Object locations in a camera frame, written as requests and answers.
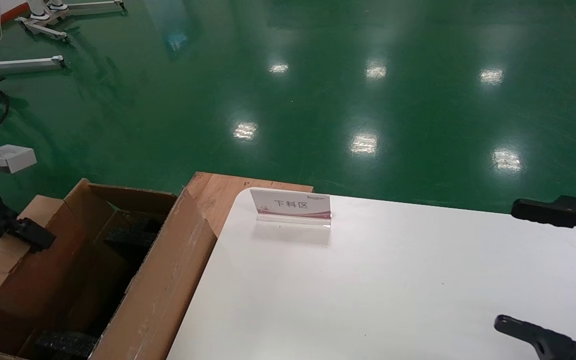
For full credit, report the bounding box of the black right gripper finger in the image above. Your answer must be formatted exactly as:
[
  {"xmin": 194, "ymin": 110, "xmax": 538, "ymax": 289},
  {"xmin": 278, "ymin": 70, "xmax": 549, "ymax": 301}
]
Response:
[
  {"xmin": 510, "ymin": 195, "xmax": 576, "ymax": 250},
  {"xmin": 494, "ymin": 315, "xmax": 576, "ymax": 360}
]

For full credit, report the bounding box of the small cardboard box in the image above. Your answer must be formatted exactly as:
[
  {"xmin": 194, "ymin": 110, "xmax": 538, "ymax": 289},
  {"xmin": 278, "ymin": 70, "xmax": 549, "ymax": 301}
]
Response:
[{"xmin": 0, "ymin": 195, "xmax": 89, "ymax": 320}]

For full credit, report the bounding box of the large cardboard box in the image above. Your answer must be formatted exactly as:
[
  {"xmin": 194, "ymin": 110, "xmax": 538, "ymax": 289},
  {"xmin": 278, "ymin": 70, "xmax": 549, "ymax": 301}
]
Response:
[{"xmin": 0, "ymin": 179, "xmax": 217, "ymax": 360}]

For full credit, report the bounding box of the black foam block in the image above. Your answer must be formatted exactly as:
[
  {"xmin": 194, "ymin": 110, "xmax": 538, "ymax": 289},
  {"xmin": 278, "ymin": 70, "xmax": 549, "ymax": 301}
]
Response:
[
  {"xmin": 35, "ymin": 330, "xmax": 99, "ymax": 360},
  {"xmin": 103, "ymin": 210, "xmax": 169, "ymax": 252}
]

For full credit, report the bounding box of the white metal stand leg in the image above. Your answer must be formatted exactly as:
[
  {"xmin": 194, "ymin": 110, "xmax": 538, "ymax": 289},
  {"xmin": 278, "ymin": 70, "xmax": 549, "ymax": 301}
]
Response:
[{"xmin": 0, "ymin": 55, "xmax": 66, "ymax": 74}]

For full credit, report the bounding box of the white metal stand base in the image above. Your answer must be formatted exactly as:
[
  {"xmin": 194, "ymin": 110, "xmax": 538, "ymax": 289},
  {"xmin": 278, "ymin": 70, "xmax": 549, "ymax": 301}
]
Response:
[{"xmin": 14, "ymin": 0, "xmax": 126, "ymax": 42}]

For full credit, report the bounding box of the clear acrylic table sign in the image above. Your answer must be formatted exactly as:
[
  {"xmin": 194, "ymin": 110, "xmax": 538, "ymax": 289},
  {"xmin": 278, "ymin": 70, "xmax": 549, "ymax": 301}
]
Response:
[{"xmin": 249, "ymin": 188, "xmax": 332, "ymax": 230}]

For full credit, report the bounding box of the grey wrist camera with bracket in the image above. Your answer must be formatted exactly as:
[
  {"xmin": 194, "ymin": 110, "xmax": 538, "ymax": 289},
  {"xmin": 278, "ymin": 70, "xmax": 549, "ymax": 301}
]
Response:
[{"xmin": 0, "ymin": 127, "xmax": 38, "ymax": 174}]

